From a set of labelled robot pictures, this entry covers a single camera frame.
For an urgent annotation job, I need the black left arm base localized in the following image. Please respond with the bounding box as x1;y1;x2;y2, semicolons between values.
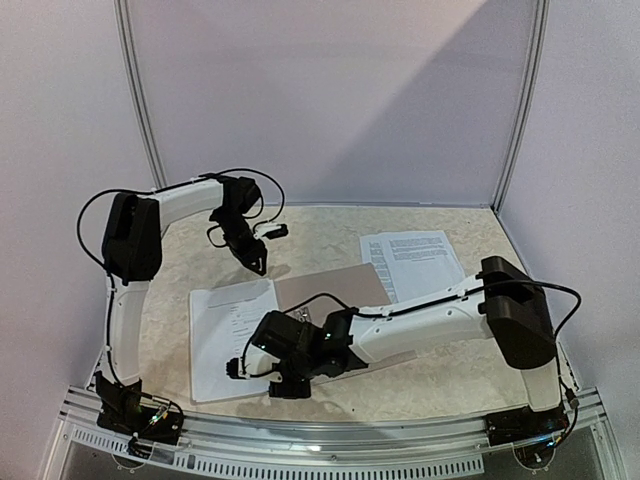
95;372;184;446

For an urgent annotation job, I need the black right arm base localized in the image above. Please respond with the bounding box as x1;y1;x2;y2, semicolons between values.
483;390;580;448

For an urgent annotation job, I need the metal folder clip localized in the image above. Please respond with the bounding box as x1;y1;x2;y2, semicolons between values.
293;306;311;322

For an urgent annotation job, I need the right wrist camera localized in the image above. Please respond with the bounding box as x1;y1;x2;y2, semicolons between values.
226;353;282;383

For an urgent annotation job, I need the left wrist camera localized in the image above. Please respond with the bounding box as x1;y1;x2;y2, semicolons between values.
253;222;289;240

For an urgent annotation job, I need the aluminium frame post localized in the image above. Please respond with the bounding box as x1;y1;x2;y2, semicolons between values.
114;0;168;188
490;0;550;216

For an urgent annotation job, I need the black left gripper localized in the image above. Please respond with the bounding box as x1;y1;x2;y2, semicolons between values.
214;209;268;276

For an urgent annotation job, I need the aluminium frame left post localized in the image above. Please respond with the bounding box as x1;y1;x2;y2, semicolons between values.
114;0;168;188

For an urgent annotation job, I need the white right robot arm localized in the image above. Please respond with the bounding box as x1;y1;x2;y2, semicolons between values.
227;256;577;436

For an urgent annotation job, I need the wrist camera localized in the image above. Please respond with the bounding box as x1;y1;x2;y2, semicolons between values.
226;353;282;383
253;222;289;240

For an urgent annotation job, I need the white paper stack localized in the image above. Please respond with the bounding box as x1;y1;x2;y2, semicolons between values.
360;231;466;303

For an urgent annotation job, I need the aluminium frame right post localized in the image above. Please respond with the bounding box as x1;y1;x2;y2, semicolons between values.
490;0;550;216

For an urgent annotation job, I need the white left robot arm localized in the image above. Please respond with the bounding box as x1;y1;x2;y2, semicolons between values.
95;173;288;434

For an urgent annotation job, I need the aluminium front rail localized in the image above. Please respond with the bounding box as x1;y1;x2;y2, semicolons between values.
43;387;625;479

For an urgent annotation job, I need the pink paper folder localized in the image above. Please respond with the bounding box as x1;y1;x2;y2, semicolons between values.
187;262;419;406

